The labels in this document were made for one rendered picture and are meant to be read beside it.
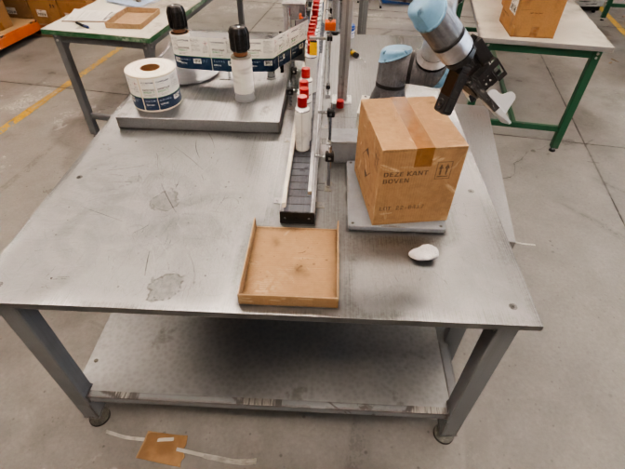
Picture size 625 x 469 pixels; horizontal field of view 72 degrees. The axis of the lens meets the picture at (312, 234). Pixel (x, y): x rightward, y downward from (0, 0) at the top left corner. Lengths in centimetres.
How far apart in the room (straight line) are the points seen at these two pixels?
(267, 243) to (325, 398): 67
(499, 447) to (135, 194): 166
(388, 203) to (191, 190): 68
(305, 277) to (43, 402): 137
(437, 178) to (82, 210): 112
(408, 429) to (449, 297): 83
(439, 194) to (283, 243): 48
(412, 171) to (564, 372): 135
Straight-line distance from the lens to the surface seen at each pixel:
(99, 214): 153
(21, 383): 230
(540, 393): 217
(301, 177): 146
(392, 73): 175
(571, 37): 346
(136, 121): 194
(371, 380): 173
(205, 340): 185
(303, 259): 123
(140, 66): 200
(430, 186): 129
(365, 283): 119
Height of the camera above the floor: 173
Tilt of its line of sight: 43 degrees down
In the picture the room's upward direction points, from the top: 1 degrees clockwise
